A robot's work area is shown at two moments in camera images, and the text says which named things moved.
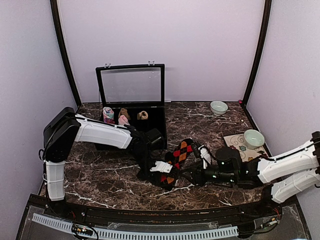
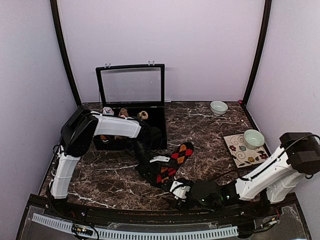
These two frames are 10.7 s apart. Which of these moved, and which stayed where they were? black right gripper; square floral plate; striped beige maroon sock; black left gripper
Moved: black right gripper
Stayed: black left gripper; square floral plate; striped beige maroon sock
